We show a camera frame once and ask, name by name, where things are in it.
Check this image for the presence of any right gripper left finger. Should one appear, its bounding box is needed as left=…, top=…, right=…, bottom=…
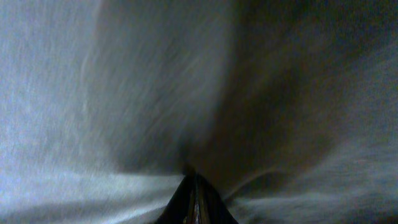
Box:
left=154, top=175, right=196, bottom=224

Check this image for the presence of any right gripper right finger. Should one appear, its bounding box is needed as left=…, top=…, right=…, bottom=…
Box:
left=195, top=174, right=238, bottom=224

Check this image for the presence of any black t-shirt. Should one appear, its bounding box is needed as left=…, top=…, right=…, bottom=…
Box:
left=1, top=1, right=397, bottom=223

